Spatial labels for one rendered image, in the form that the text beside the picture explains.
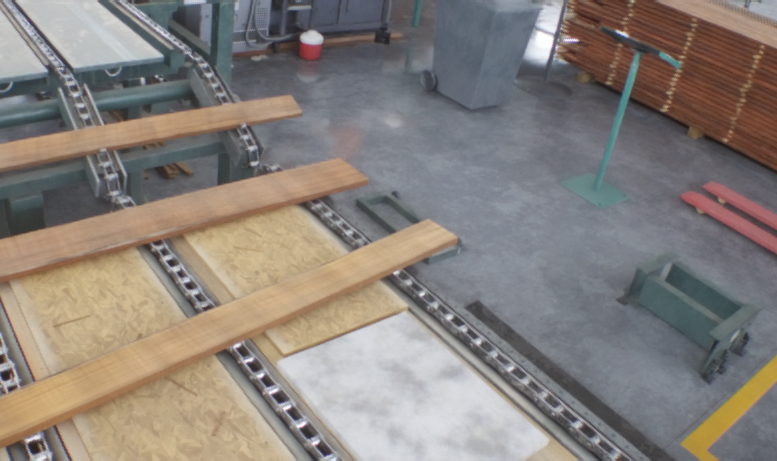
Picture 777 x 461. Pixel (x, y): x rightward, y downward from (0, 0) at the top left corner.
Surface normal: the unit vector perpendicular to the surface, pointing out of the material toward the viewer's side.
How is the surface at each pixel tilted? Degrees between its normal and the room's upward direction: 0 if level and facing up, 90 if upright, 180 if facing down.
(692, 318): 90
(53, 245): 0
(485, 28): 94
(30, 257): 0
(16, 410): 0
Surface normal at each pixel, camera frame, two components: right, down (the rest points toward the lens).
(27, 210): 0.62, 0.49
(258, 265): 0.14, -0.84
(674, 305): -0.77, 0.23
